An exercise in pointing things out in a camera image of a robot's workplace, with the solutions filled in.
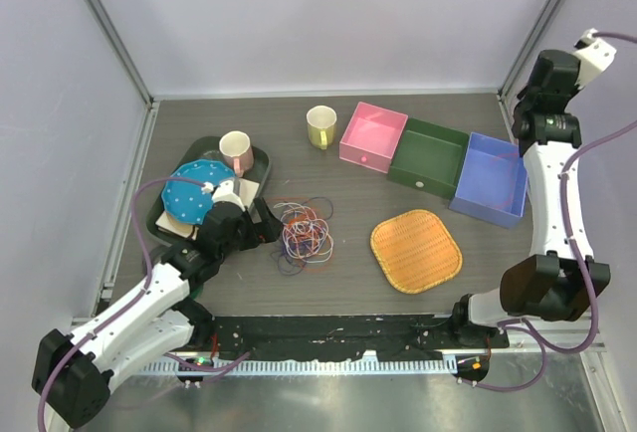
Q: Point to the yellow mug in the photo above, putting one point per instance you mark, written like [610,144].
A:
[321,121]

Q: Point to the orange woven basket tray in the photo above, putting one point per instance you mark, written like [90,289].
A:
[415,251]

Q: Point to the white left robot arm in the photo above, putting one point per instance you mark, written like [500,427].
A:
[76,372]

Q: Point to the green tape roll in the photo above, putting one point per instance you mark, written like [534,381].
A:
[196,283]

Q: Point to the pink drawer box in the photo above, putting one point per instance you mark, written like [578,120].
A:
[372,136]

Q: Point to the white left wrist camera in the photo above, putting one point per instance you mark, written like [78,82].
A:
[228,191]

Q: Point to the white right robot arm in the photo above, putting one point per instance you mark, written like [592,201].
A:
[560,279]

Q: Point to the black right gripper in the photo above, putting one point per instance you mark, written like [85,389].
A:
[573,87]

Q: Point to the blue drawer box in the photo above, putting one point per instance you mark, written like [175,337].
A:
[493,183]

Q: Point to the cream wooden board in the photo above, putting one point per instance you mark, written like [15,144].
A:
[168,223]

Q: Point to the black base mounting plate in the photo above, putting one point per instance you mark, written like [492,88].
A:
[339,338]

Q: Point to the blue polka dot plate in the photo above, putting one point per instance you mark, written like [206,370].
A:
[187,202]

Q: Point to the dark green tray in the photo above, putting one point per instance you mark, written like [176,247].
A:
[206,148]

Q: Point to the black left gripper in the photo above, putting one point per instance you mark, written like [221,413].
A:
[270,228]

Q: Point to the pink mug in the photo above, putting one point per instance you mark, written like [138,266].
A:
[236,148]

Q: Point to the green drawer box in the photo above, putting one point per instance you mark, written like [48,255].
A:
[429,157]

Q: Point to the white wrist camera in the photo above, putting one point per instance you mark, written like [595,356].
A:
[595,55]
[228,191]

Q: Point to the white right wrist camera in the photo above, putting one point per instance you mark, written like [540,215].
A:
[595,55]

